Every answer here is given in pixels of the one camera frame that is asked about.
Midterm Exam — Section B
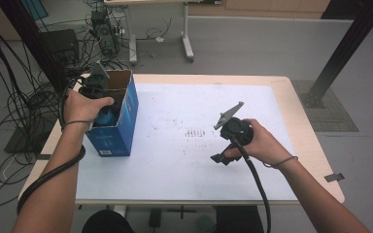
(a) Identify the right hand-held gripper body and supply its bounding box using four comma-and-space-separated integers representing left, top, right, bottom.
213, 101, 254, 147

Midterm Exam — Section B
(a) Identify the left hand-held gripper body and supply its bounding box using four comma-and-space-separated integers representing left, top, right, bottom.
79, 61, 111, 100

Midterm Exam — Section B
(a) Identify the blue bottle with white cap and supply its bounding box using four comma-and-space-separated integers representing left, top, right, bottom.
94, 108, 119, 128

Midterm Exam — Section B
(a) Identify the blue cardboard box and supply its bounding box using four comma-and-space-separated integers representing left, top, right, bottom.
85, 69, 140, 158

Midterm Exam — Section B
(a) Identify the person's left hand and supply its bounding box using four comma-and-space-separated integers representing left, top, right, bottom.
62, 88, 116, 132

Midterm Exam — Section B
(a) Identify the person's right hand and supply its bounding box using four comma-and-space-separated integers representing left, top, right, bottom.
223, 117, 294, 168

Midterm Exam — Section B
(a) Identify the white table mat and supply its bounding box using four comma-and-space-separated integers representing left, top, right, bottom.
76, 83, 297, 202

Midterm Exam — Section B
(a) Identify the computer tower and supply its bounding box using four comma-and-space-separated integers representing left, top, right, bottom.
90, 8, 121, 56

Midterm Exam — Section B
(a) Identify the black equipment case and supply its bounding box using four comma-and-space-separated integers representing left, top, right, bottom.
40, 28, 81, 66

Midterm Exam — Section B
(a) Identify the person's right leg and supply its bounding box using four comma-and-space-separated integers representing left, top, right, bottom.
214, 205, 266, 233

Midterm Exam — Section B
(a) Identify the person's leg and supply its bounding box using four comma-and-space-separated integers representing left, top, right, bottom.
214, 205, 266, 233
81, 209, 136, 233

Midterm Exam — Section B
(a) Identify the white side table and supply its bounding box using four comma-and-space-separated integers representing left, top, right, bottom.
103, 0, 196, 65

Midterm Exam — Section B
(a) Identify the grey floor mat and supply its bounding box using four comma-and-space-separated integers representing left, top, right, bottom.
290, 80, 359, 133

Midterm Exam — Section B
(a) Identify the person's left leg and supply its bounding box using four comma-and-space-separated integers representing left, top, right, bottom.
81, 209, 136, 233

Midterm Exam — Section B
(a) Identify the right hand-held gripper black cable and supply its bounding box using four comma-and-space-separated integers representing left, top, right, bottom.
229, 135, 272, 233

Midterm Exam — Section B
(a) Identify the hand-held gripper black cable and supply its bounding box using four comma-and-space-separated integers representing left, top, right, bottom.
17, 77, 86, 215
229, 135, 272, 233

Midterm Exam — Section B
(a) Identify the left wrist strap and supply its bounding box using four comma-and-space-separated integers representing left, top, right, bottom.
60, 119, 93, 132

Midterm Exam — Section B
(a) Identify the wrist strap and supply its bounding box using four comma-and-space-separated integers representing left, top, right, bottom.
60, 119, 93, 132
262, 155, 299, 169

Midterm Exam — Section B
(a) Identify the right wrist strap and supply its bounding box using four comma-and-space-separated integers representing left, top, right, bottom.
262, 155, 299, 169

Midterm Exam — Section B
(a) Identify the bundle of black floor cables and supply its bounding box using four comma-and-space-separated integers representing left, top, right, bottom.
0, 0, 127, 208

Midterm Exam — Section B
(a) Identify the black metal stand post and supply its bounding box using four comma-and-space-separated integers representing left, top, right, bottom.
0, 0, 69, 95
304, 0, 373, 110

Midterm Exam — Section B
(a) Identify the black floor base plate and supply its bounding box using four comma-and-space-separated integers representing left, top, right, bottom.
3, 124, 51, 155

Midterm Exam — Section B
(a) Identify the left hand-held gripper black cable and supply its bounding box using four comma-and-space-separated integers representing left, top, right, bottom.
17, 77, 86, 215

